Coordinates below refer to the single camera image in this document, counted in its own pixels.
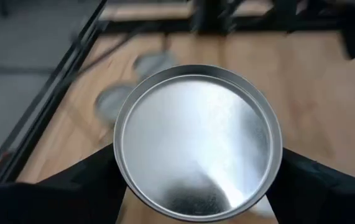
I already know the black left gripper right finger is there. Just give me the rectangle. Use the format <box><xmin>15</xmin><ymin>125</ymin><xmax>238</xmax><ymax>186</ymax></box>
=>
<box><xmin>265</xmin><ymin>147</ymin><xmax>355</xmax><ymax>224</ymax></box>

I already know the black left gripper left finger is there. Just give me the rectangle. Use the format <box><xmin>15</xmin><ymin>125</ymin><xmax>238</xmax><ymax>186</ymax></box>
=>
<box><xmin>0</xmin><ymin>142</ymin><xmax>128</xmax><ymax>224</ymax></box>

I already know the Berries label blue tin can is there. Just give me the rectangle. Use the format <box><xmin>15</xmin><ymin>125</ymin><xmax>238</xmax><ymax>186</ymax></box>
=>
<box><xmin>113</xmin><ymin>63</ymin><xmax>284</xmax><ymax>222</ymax></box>

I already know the Tomatoes label tin can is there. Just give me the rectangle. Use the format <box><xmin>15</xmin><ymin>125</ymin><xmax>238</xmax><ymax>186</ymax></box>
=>
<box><xmin>132</xmin><ymin>51</ymin><xmax>178</xmax><ymax>80</ymax></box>

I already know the silver lidded tin can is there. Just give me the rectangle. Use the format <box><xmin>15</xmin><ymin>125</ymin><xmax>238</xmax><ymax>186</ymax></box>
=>
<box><xmin>93</xmin><ymin>83</ymin><xmax>134</xmax><ymax>124</ymax></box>

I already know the light wooden plank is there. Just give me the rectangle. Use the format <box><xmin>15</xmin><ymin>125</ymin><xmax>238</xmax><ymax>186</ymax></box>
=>
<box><xmin>99</xmin><ymin>1</ymin><xmax>274</xmax><ymax>20</ymax></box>

